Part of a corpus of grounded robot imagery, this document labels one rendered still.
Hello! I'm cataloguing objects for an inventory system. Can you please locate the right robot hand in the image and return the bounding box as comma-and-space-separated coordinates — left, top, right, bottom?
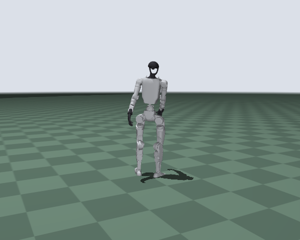
156, 108, 164, 116

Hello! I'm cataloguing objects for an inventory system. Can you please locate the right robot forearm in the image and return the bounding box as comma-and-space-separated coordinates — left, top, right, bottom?
159, 96, 166, 111

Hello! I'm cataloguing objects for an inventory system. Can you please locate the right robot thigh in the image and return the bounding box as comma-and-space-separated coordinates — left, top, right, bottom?
153, 114, 166, 151

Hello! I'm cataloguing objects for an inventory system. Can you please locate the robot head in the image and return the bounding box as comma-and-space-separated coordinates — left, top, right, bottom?
147, 61, 159, 79

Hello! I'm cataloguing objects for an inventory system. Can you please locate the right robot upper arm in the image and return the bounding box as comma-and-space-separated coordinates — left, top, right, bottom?
159, 79, 168, 101

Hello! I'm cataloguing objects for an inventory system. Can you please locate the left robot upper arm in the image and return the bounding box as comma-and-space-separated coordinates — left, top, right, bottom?
132, 78, 143, 101

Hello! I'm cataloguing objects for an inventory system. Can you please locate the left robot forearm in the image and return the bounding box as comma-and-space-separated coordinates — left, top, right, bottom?
128, 95, 137, 113

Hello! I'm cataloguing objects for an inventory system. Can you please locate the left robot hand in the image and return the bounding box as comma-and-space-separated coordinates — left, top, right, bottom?
127, 108, 133, 126

